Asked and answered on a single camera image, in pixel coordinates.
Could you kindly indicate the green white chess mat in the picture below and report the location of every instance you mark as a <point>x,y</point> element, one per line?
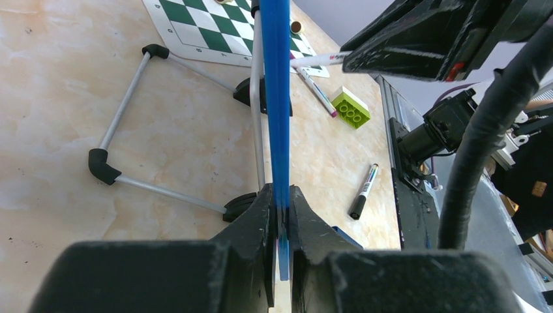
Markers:
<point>203,30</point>

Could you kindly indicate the blue framed whiteboard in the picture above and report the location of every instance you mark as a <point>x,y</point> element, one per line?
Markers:
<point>270,60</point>

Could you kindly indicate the red whiteboard marker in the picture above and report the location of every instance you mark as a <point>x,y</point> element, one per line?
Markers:
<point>320,60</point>

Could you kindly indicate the small wooden chess piece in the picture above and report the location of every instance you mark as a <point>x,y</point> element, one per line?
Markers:
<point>296,27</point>

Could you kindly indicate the purple whiteboard marker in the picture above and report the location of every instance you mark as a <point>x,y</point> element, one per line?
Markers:
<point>317,91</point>

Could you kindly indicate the black whiteboard marker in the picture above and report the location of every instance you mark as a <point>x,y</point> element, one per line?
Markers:
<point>359,203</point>

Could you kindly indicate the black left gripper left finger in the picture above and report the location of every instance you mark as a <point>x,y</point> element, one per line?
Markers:
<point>242,274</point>

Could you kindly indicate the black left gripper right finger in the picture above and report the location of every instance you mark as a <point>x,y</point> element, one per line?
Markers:
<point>311,241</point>

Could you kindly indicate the blue whiteboard marker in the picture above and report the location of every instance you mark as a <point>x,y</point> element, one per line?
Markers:
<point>346,237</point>

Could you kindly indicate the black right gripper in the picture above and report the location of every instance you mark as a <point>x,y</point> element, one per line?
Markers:
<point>440,41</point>

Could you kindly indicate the green white toy brick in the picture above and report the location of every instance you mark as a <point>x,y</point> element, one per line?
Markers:
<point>350,108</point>

